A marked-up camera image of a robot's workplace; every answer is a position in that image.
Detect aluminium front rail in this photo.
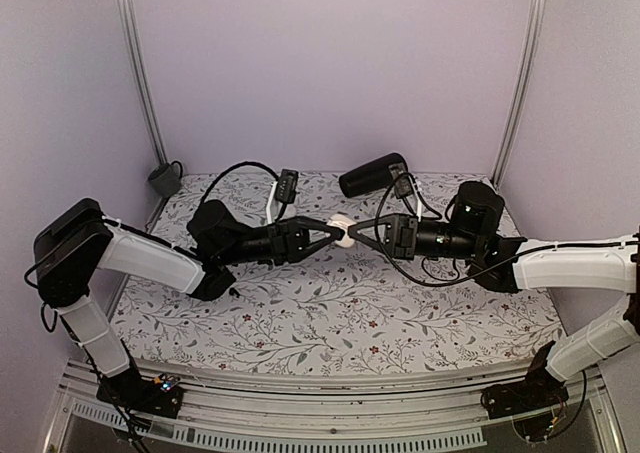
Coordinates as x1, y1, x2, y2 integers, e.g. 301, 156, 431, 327
43, 361, 628, 452

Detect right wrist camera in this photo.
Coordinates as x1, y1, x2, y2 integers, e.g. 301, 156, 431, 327
391, 169, 424, 220

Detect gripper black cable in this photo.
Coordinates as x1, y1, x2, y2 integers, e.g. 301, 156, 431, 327
202, 160, 281, 209
377, 172, 521, 288

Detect floral patterned table mat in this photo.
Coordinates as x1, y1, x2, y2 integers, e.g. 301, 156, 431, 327
107, 171, 569, 377

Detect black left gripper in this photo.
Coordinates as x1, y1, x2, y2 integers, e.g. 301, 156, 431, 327
219, 217, 344, 268

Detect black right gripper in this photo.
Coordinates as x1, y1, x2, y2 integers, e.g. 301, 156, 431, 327
348, 213, 482, 261

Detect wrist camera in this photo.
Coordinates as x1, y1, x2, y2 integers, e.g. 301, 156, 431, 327
391, 169, 424, 220
265, 169, 299, 224

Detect white earbud charging case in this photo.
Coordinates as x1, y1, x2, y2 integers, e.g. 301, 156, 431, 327
327, 214, 356, 249

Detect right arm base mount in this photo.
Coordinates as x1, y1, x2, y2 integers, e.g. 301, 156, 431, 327
480, 341, 569, 419

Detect grey mug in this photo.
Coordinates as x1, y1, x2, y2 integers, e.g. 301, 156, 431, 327
147, 160, 184, 199

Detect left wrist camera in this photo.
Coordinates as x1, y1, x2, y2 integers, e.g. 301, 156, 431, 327
265, 169, 299, 224

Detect left aluminium frame post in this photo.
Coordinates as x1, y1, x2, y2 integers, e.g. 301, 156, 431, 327
112, 0, 169, 167

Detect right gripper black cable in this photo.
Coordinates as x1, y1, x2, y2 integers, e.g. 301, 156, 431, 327
377, 172, 521, 288

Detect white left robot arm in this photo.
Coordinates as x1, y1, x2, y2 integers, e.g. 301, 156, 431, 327
25, 198, 345, 407

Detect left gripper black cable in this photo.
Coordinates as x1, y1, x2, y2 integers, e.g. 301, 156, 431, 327
202, 160, 281, 209

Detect aluminium frame post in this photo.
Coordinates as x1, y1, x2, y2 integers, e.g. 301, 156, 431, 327
490, 0, 546, 190
112, 0, 169, 167

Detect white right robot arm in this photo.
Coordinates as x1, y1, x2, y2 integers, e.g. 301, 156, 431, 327
348, 181, 639, 409

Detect right aluminium frame post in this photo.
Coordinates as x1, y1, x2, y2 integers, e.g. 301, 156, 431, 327
490, 0, 546, 190

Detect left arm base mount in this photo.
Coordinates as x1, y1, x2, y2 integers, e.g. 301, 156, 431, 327
97, 360, 184, 419

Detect black cylindrical speaker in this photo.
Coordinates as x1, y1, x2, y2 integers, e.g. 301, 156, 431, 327
338, 152, 408, 198

